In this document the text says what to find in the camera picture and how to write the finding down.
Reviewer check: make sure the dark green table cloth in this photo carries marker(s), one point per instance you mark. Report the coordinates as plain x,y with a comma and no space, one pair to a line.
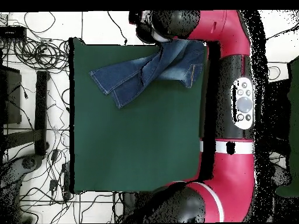
140,140

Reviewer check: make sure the black flat box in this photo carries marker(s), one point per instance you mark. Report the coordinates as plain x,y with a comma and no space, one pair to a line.
12,32

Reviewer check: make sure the dark grey chair base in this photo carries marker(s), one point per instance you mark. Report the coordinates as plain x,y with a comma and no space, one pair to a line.
25,163

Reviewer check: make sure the large black case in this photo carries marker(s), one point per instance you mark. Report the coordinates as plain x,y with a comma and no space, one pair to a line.
10,95

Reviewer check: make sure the black stand bar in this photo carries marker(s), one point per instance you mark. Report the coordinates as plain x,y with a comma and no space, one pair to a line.
41,112

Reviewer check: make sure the small black adapter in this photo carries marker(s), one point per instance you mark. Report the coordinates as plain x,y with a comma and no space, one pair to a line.
53,185
55,155

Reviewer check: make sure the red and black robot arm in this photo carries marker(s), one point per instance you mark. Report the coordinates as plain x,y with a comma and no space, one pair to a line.
233,175

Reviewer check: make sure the blue denim jeans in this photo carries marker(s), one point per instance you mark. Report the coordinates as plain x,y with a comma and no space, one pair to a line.
130,79

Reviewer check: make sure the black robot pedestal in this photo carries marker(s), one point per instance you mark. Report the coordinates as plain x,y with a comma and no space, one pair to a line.
129,205

